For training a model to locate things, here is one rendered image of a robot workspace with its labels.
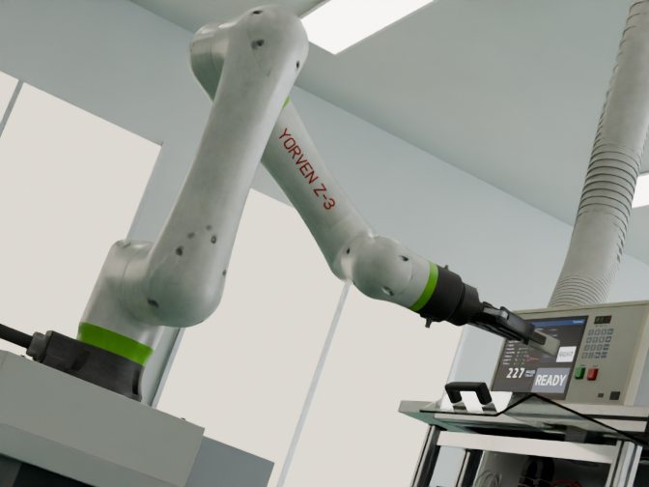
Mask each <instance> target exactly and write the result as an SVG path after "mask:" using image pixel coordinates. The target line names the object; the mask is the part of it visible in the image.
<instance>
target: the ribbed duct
mask: <svg viewBox="0 0 649 487"><path fill-rule="evenodd" d="M622 36H623V39H622V40H621V42H620V44H619V50H620V51H618V53H617V55H616V58H615V59H616V64H615V65H614V66H613V69H612V74H613V76H612V77H611V78H610V80H609V87H610V88H609V89H607V93H606V99H607V100H606V101H605V102H604V104H603V107H602V109H603V112H602V113H601V116H600V119H599V124H598V128H597V131H596V136H595V139H594V144H593V148H592V152H591V157H590V160H589V164H588V168H587V173H586V176H585V181H584V186H583V189H582V194H581V197H580V201H579V205H578V212H577V217H576V222H575V225H574V230H573V233H572V238H571V241H570V246H569V249H568V252H567V256H566V259H565V262H564V265H563V268H562V270H561V273H560V275H559V277H558V280H557V282H556V285H555V287H554V290H553V292H552V295H551V297H550V301H549V304H548V306H547V308H549V307H561V306H573V305H586V304H597V303H607V302H608V299H609V296H610V293H611V290H612V288H613V285H614V282H615V279H616V276H617V274H618V270H619V263H620V261H621V255H622V252H623V246H624V241H625V238H626V232H627V229H628V223H629V220H630V215H631V208H632V206H633V201H634V197H635V187H636V184H637V179H638V175H639V174H638V173H639V170H640V164H641V162H642V157H643V151H644V148H645V142H646V136H647V134H648V129H649V0H633V3H632V4H631V6H630V7H629V15H628V16H627V18H626V27H625V28H624V30H623V33H622Z"/></svg>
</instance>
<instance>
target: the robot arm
mask: <svg viewBox="0 0 649 487"><path fill-rule="evenodd" d="M308 49H309V41H308V35H307V32H306V29H305V27H304V25H303V23H302V22H301V20H300V19H299V18H298V17H297V16H296V15H295V14H294V13H293V12H291V11H290V10H288V9H286V8H284V7H281V6H277V5H261V6H257V7H254V8H252V9H250V10H248V11H247V12H245V13H244V14H241V15H239V16H237V17H234V18H231V19H225V20H218V21H214V22H211V23H209V24H207V25H205V26H203V27H202V28H201V29H199V30H198V31H197V32H196V34H195V35H194V36H193V38H192V39H191V41H190V44H189V47H188V51H187V63H188V66H189V69H190V71H191V73H192V75H193V77H194V78H195V80H196V81H197V83H198V84H199V85H200V87H201V88H202V90H203V91H204V92H205V94H206V95H207V96H208V98H209V99H210V101H211V102H212V109H211V112H210V115H209V119H208V121H207V124H206V126H205V129H204V132H203V135H202V138H201V141H200V143H199V146H198V149H197V151H196V154H195V157H194V159H193V161H192V163H191V166H190V168H189V171H188V173H187V175H186V178H185V180H184V182H183V186H182V188H181V191H180V193H179V195H178V197H177V200H176V202H175V204H174V206H173V208H172V210H171V212H170V214H169V216H168V218H167V220H166V222H165V224H164V226H163V228H162V230H161V232H160V234H159V236H158V237H157V239H156V241H155V242H149V241H141V240H132V239H122V240H118V241H116V242H114V243H113V244H112V245H111V247H110V249H109V251H108V254H107V256H106V258H105V260H104V263H103V265H102V267H101V270H100V272H99V276H98V278H97V281H96V283H95V286H94V288H93V291H92V293H91V296H90V297H89V299H88V302H87V304H86V307H85V309H84V311H83V314H82V316H81V319H80V321H79V324H78V330H77V336H76V338H75V339H74V338H71V337H69V336H66V335H64V334H62V333H60V332H57V331H55V330H48V331H47V332H46V333H45V334H42V333H41V332H38V331H35V332H34V333H33V335H30V334H27V333H25V332H22V331H19V330H17V329H13V328H10V327H8V326H5V325H3V324H0V339H3V340H5V341H8V342H11V343H13V344H15V345H17V346H20V347H22V348H25V349H26V352H25V354H26V355H27V356H28V357H31V358H32V360H33V361H36V362H38V363H41V364H44V365H46V366H49V367H51V368H54V369H56V370H59V371H61V372H64V373H67V374H69V375H72V376H73V377H76V378H78V379H81V380H83V381H86V382H89V383H91V384H94V385H96V386H99V387H103V388H105V389H108V390H111V391H113V392H116V393H118V394H121V395H123V396H125V397H127V398H130V399H133V400H135V401H138V402H140V403H141V401H142V399H143V397H142V378H143V373H144V370H145V367H146V365H147V363H148V361H149V359H150V358H151V357H152V355H153V354H154V352H155V349H156V346H157V344H158V341H159V339H160V336H161V335H162V332H163V330H164V327H171V328H190V327H194V326H196V325H199V324H201V323H203V322H204V321H206V320H207V319H209V318H210V317H211V315H212V314H213V313H214V312H215V310H216V309H217V307H218V306H219V305H220V303H221V300H222V297H223V293H224V288H225V283H226V277H227V273H228V269H229V265H230V260H231V256H232V252H233V248H234V244H235V240H236V236H237V233H238V230H239V226H240V220H241V216H242V213H243V209H244V206H245V203H246V200H247V197H248V193H249V190H250V188H251V185H252V182H253V179H254V176H255V174H256V171H257V168H258V165H259V163H260V162H261V163H262V165H263V166H264V167H265V168H266V170H267V171H268V172H269V174H270V176H271V177H272V178H273V179H274V180H275V181H276V182H277V184H278V185H279V186H280V188H281V189H282V190H283V192H284V193H285V195H286V196H287V197H288V199H289V200H290V202H291V203H292V204H293V206H294V207H295V209H296V211H297V212H298V214H299V215H300V217H301V219H302V220H303V222H304V223H305V225H306V227H307V228H308V230H309V231H310V233H311V235H312V237H313V238H314V240H315V242H316V244H317V245H318V247H319V249H320V251H321V253H322V255H323V256H324V258H325V260H326V262H327V264H328V266H329V268H330V270H331V272H332V273H333V274H334V275H335V276H336V277H337V278H338V279H340V280H341V281H343V282H345V283H348V284H351V285H353V286H354V287H355V288H356V289H357V290H358V291H359V292H360V293H362V294H363V295H364V296H366V297H368V298H370V299H373V300H378V301H387V302H391V303H394V304H397V305H400V306H402V307H404V308H406V309H408V310H410V311H412V312H414V313H417V314H419V315H420V317H421V318H424V319H426V324H425V328H427V329H429V328H430V325H431V323H432V322H437V323H440V322H443V321H445V322H448V323H450V324H452V325H454V326H457V327H461V326H464V325H471V326H474V327H477V328H478V329H482V330H485V331H488V332H490V333H493V334H495V335H498V336H501V337H503V338H506V339H508V340H513V339H515V340H516V341H522V344H524V345H527V346H529V347H531V348H534V349H536V350H538V351H540V352H542V353H544V354H547V355H549V356H551V357H552V356H554V357H555V356H556V353H557V350H558V346H559V343H560V341H559V340H557V339H555V338H553V337H551V336H548V335H546V334H544V333H542V332H540V331H538V330H536V329H535V328H536V327H535V326H534V325H532V324H530V323H529V322H527V321H526V320H524V319H523V318H521V317H519V316H518V315H516V314H514V313H512V312H511V311H509V310H508V309H507V308H506V307H505V306H500V308H499V309H498V308H496V307H494V306H493V305H492V304H490V303H488V302H486V301H483V302H480V300H479V294H478V291H477V290H476V289H475V288H474V287H472V286H470V285H468V284H465V283H463V282H462V279H461V277H460V276H459V275H458V274H456V273H454V272H451V271H449V270H448V269H449V268H448V267H449V266H448V265H445V267H444V268H443V267H441V266H439V265H437V264H435V263H433V262H431V261H429V260H426V259H424V258H422V257H421V256H419V255H417V254H416V253H414V252H413V251H411V250H410V249H408V248H407V247H406V246H405V245H404V244H402V243H401V242H399V241H398V240H396V239H394V238H391V237H386V236H381V235H379V234H377V233H376V232H375V230H374V229H373V228H372V227H371V226H370V224H369V223H368V222H367V221H366V220H365V218H364V217H363V216H362V215H361V213H360V212H359V211H358V210H357V208H356V207H355V206H354V204H353V203H352V201H351V200H350V199H349V197H348V196H347V195H346V193H345V192H344V190H343V189H342V188H341V187H340V186H339V184H338V183H337V181H336V180H335V178H334V177H333V175H332V174H331V172H330V171H329V169H328V167H327V166H326V164H325V162H324V160H323V159H322V157H321V155H320V153H319V152H318V150H317V148H316V146H315V145H314V143H313V141H312V139H311V137H310V136H309V134H308V132H307V130H306V128H305V126H304V124H303V123H302V121H301V119H300V117H299V115H298V113H297V111H296V109H295V107H294V105H293V103H292V101H291V99H290V97H289V96H288V95H289V93H290V91H291V89H292V87H293V85H294V83H295V81H296V78H297V76H298V74H299V72H300V70H301V68H302V66H303V64H304V62H305V60H306V58H307V55H308Z"/></svg>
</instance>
